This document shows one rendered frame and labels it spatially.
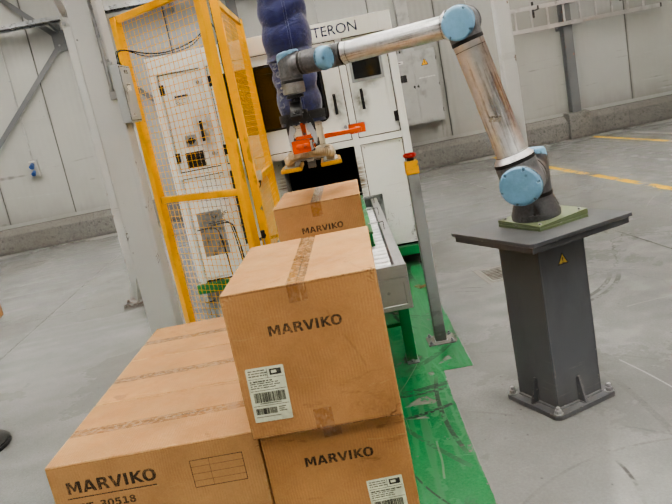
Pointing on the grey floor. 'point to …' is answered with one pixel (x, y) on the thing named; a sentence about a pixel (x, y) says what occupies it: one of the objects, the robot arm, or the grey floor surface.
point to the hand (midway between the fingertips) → (304, 144)
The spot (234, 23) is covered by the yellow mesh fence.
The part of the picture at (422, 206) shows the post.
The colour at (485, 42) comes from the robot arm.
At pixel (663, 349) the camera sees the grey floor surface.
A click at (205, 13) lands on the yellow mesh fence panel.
